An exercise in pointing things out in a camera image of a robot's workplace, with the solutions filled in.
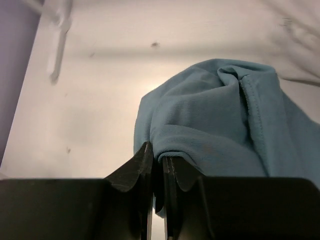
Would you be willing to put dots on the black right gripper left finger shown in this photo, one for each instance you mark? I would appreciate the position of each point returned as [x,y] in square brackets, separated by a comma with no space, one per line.
[129,198]

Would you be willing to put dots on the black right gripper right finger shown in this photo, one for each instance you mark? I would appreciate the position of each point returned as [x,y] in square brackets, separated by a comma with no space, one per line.
[188,201]

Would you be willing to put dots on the blue t shirt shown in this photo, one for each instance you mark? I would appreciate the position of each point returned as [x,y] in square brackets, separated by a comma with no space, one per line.
[230,118]

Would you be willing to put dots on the white clothes rack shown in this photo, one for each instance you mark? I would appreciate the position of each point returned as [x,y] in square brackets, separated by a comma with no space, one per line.
[61,19]

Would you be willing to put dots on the white cloth on table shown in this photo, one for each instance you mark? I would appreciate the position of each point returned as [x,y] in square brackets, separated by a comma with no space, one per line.
[292,29]

